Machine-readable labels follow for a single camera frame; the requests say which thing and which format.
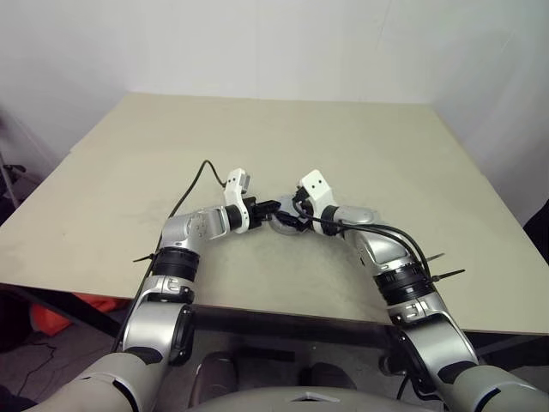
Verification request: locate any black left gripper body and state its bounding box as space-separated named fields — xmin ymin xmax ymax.
xmin=246 ymin=196 xmax=270 ymax=232

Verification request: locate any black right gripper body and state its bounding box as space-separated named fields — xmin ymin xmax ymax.
xmin=292 ymin=190 xmax=315 ymax=221

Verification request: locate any grey round motor lid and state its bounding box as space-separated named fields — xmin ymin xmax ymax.
xmin=273 ymin=193 xmax=304 ymax=216

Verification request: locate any dark rounded shape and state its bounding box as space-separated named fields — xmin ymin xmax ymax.
xmin=196 ymin=351 xmax=240 ymax=401
xmin=299 ymin=361 xmax=358 ymax=392

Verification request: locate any grey robot torso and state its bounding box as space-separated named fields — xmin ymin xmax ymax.
xmin=184 ymin=385 xmax=430 ymax=412

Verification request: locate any orange object on floor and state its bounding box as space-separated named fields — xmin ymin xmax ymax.
xmin=28 ymin=293 xmax=130 ymax=339

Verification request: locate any dark object beside table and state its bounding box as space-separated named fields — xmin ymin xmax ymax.
xmin=522 ymin=196 xmax=549 ymax=259

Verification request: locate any grey metal tripod stand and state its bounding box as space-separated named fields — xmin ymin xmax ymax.
xmin=0 ymin=161 xmax=27 ymax=208

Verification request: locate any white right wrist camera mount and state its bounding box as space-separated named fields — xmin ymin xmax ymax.
xmin=297 ymin=168 xmax=339 ymax=236

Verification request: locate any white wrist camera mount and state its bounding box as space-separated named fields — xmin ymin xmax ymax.
xmin=222 ymin=167 xmax=255 ymax=235
xmin=297 ymin=168 xmax=339 ymax=236

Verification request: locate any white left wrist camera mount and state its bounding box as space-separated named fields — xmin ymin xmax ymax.
xmin=222 ymin=167 xmax=255 ymax=235

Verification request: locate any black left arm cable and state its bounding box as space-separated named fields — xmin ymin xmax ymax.
xmin=169 ymin=159 xmax=229 ymax=221

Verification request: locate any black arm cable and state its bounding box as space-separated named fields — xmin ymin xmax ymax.
xmin=169 ymin=159 xmax=229 ymax=221
xmin=294 ymin=200 xmax=435 ymax=285

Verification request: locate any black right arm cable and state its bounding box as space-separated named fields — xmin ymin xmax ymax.
xmin=294 ymin=200 xmax=435 ymax=285

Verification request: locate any black table frame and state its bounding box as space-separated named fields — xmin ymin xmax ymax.
xmin=0 ymin=282 xmax=549 ymax=358

